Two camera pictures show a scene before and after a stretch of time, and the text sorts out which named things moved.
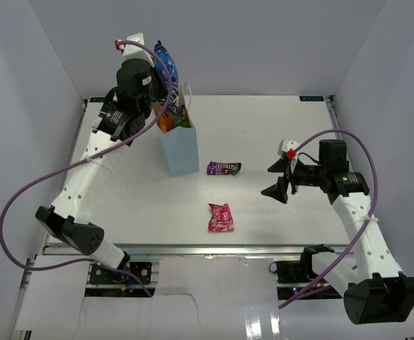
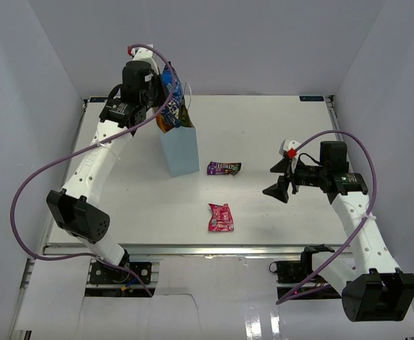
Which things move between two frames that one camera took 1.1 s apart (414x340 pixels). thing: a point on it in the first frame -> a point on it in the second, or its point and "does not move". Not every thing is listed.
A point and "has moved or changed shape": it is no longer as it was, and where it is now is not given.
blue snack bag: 174,105 has moved or changed shape
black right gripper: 278,190 does not move
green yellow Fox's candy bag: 184,121 does not move
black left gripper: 162,91 does not move
